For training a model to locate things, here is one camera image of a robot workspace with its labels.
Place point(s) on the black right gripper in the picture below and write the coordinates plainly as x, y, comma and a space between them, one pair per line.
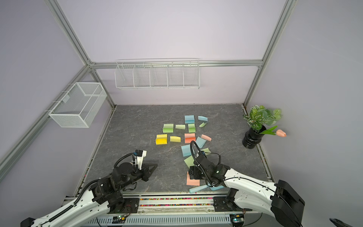
194, 173

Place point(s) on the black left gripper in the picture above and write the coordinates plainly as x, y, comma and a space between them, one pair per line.
146, 171

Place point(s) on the red memo pad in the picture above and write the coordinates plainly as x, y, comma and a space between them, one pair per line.
192, 182

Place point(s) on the torn light blue page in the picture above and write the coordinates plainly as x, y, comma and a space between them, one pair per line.
203, 118
200, 142

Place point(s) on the light blue memo pad front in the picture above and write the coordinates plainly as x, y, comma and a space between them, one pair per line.
186, 150

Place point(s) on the light blue memo pad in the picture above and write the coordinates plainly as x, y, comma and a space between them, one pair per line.
189, 119
186, 150

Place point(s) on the torn salmon page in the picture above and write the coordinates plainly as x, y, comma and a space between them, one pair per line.
205, 137

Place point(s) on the salmon memo pad front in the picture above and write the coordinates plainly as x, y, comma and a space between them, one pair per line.
189, 137

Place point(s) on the yellow memo pad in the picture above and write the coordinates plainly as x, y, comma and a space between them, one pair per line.
161, 139

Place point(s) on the light green memo pad small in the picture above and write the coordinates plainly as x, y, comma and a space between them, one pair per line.
191, 128

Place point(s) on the torn yellow page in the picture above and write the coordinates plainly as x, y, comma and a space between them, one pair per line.
175, 139

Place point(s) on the light green memo pad front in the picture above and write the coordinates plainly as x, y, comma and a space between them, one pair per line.
168, 128

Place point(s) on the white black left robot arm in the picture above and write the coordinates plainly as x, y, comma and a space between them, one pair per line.
99, 197

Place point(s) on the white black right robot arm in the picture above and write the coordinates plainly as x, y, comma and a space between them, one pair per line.
278, 200

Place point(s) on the light blue toy fork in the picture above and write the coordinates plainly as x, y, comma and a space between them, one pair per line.
202, 187

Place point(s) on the black plant pot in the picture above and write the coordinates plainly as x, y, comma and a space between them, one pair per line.
252, 138

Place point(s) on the green artificial plant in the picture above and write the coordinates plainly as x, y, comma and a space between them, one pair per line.
260, 116

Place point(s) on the pink artificial tulip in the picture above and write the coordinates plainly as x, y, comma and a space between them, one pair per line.
274, 131

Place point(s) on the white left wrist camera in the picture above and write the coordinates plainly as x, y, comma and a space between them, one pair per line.
138, 157

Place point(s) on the white wire basket left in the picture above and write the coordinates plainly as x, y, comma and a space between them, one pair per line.
79, 106

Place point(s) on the white wire shelf basket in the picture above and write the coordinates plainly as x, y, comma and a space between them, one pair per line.
165, 73

